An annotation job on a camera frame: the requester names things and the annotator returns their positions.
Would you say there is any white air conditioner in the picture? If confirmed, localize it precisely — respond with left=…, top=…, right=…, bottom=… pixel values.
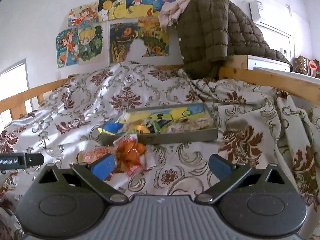
left=249, top=0, right=310, bottom=35

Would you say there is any green sausage stick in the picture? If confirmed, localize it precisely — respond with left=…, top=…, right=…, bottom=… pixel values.
left=152, top=121, right=161, bottom=133

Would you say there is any blue sea painting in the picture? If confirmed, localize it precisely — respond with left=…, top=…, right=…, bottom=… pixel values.
left=98, top=0, right=175, bottom=22

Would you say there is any wooden bed frame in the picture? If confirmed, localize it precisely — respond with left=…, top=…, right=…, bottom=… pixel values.
left=0, top=55, right=320, bottom=120

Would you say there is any brown printed box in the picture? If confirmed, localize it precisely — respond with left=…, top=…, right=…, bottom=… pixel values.
left=293, top=55, right=320, bottom=79

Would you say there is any pink floral cloth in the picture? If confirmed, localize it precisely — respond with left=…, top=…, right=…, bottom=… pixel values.
left=158, top=0, right=192, bottom=30

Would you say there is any orange snack bag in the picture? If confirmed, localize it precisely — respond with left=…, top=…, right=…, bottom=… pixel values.
left=113, top=130, right=156, bottom=177

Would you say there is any rice cracker packet in tray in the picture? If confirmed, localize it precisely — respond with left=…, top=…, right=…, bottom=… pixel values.
left=166, top=118, right=213, bottom=133

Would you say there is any small girl drawing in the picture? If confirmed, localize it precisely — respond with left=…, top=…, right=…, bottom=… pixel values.
left=67, top=2, right=99, bottom=28

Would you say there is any blue yellow painted paper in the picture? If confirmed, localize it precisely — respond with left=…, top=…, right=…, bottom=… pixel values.
left=98, top=103, right=213, bottom=135

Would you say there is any white green tofu snack packet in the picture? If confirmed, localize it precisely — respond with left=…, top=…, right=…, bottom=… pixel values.
left=131, top=120, right=150, bottom=134

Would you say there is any anime girl drawing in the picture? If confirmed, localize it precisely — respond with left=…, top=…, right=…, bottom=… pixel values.
left=56, top=28, right=79, bottom=68

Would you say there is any blond boy drawing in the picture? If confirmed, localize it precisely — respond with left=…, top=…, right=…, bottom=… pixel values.
left=78, top=24, right=105, bottom=65

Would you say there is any brown quilted jacket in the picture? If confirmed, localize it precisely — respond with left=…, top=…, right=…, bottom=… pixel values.
left=175, top=0, right=288, bottom=79

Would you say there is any floral bedspread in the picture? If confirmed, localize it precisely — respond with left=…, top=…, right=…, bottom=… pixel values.
left=1, top=62, right=319, bottom=239

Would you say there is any window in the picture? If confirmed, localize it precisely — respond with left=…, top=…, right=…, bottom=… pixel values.
left=1, top=59, right=33, bottom=129

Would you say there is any grey tray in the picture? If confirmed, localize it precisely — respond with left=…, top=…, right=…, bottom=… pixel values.
left=97, top=102, right=218, bottom=145

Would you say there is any torn orange swirl painting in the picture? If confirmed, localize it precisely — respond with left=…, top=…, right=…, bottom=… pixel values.
left=109, top=17, right=169, bottom=63

